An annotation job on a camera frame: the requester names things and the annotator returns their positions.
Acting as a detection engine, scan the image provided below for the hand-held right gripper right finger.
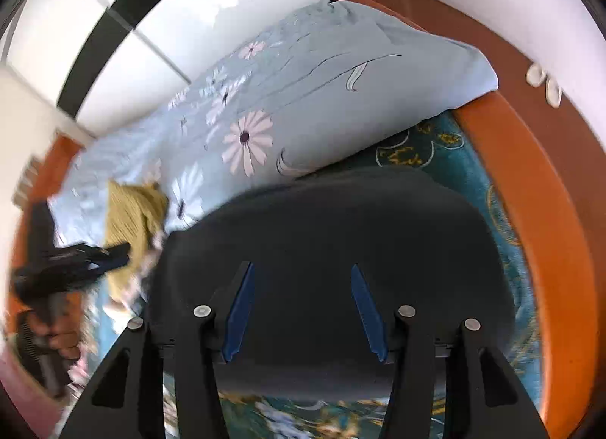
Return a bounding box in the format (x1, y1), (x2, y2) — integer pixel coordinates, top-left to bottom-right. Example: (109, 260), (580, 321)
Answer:
(350, 264), (550, 439)

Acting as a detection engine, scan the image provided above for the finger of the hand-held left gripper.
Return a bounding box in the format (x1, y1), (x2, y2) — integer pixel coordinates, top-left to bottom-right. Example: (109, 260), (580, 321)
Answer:
(80, 243), (131, 279)

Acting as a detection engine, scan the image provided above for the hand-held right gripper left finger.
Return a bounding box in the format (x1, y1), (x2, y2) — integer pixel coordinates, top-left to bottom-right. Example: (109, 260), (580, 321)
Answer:
(59, 261), (256, 439)

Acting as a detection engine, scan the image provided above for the dark grey garment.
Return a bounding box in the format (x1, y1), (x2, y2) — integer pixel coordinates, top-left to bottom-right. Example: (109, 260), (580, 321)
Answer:
(142, 165), (518, 398)

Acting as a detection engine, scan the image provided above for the person's left hand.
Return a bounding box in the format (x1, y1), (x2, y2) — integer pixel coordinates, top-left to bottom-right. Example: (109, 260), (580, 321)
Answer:
(25, 291), (82, 360)

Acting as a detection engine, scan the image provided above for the mustard yellow knitted garment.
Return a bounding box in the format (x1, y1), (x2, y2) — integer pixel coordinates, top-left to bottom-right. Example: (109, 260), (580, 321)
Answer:
(102, 180), (170, 300)

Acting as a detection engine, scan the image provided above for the teal patterned bed sheet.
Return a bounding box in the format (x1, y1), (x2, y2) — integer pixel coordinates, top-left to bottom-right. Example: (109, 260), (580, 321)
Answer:
(80, 110), (545, 439)

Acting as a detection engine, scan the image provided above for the light blue floral quilt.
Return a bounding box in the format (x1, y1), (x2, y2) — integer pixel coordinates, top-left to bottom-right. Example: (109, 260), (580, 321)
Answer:
(47, 0), (500, 250)

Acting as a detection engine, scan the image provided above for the white wardrobe with black strip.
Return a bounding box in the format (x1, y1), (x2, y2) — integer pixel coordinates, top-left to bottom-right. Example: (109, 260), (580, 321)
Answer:
(0, 0), (332, 137)

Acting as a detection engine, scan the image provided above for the orange wooden bed frame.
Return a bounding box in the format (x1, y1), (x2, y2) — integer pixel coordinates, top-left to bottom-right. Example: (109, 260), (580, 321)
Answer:
(9, 0), (606, 439)

